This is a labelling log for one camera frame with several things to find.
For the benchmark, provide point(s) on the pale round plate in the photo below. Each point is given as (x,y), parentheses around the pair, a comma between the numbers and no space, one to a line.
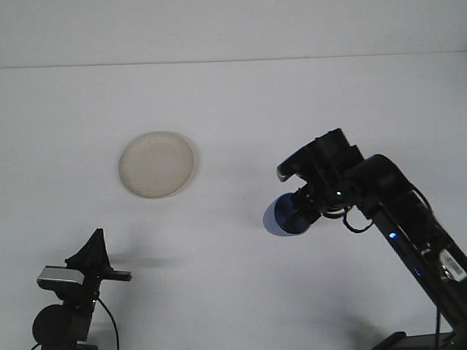
(157,164)

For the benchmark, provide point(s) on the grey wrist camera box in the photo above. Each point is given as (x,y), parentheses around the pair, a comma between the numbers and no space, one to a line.
(59,276)
(291,165)

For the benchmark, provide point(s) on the pale blue cup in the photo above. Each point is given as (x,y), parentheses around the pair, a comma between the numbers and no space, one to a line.
(272,220)

